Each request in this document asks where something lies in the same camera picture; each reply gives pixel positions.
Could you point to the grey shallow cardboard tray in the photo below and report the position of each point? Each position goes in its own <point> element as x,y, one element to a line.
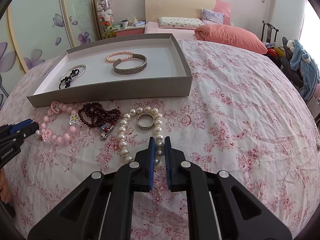
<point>167,73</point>

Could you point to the dark wooden chair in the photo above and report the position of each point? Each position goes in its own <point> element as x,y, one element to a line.
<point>266,34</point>

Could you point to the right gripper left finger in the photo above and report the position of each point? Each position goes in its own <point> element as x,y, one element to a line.
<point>101,206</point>

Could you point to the blue plush clothing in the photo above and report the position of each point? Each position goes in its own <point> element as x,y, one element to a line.
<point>302,61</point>

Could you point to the pink bed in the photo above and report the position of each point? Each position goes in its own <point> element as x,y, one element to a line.
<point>184,34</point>

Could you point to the left hand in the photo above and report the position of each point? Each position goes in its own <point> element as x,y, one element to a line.
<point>4,188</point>

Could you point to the engraved silver cuff bangle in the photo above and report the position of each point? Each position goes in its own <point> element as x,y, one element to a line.
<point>136,64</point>

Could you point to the folded salmon duvet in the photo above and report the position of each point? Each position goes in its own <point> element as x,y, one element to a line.
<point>230,35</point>

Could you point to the floral white pillow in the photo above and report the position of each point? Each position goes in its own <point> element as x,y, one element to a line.
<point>179,23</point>

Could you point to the floral pink bedspread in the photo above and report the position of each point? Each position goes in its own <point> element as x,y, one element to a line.
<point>242,115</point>

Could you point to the beige pink headboard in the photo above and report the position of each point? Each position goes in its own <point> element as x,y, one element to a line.
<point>154,9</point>

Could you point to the pink beige nightstand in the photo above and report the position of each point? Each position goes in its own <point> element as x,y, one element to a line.
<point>130,31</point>

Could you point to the plush toy display tube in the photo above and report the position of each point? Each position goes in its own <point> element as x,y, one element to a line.
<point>104,18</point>

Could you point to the purple patterned pillow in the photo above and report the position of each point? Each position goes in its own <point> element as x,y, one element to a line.
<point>211,17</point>

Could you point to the sliding floral wardrobe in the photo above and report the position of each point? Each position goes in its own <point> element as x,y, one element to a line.
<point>34,31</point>

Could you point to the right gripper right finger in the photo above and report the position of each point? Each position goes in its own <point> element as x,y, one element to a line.
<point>219,206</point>

